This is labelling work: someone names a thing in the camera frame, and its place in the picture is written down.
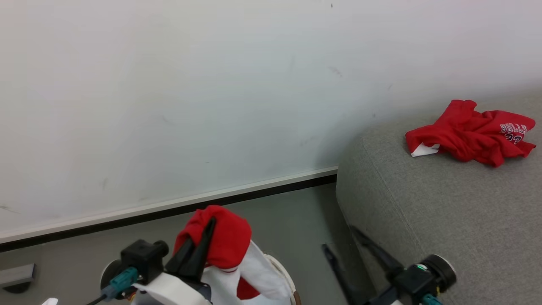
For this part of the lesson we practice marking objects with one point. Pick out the grey fabric sofa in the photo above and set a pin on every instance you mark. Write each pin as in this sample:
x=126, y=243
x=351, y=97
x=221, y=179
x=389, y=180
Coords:
x=444, y=212

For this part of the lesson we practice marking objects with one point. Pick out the white and black baseboard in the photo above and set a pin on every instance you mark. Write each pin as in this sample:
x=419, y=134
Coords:
x=169, y=207

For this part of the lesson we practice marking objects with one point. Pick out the red and white garment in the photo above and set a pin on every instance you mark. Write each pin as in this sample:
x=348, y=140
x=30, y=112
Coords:
x=228, y=237

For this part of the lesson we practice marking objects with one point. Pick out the grey floor fixture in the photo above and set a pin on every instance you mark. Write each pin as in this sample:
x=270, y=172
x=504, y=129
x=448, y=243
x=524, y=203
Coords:
x=17, y=277

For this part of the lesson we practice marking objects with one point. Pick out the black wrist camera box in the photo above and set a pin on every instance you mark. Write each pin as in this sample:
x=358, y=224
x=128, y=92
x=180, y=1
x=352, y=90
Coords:
x=144, y=258
x=413, y=279

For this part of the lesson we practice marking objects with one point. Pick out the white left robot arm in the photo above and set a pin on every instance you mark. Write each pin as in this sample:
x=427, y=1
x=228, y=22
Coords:
x=109, y=273

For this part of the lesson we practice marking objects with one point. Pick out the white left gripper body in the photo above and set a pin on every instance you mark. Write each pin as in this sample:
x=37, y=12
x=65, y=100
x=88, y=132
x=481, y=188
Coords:
x=169, y=290

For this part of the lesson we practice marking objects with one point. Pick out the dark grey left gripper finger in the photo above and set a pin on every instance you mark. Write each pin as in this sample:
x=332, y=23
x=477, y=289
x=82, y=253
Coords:
x=203, y=250
x=180, y=256

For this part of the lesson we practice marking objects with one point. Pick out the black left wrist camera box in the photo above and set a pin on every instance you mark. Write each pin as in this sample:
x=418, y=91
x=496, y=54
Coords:
x=144, y=258

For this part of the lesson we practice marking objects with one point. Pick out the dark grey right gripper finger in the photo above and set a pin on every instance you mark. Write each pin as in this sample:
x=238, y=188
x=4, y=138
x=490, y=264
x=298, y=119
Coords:
x=377, y=250
x=338, y=271

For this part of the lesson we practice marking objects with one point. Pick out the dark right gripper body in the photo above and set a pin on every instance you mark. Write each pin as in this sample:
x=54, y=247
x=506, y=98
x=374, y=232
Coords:
x=383, y=296

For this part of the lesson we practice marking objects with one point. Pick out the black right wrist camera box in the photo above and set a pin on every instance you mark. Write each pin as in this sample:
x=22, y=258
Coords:
x=413, y=279

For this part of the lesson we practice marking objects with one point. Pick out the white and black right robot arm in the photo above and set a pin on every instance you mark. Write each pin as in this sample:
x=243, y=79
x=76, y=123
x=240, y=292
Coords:
x=442, y=271

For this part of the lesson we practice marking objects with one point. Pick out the red Bulls basketball jersey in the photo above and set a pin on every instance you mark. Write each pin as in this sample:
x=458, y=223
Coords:
x=470, y=133

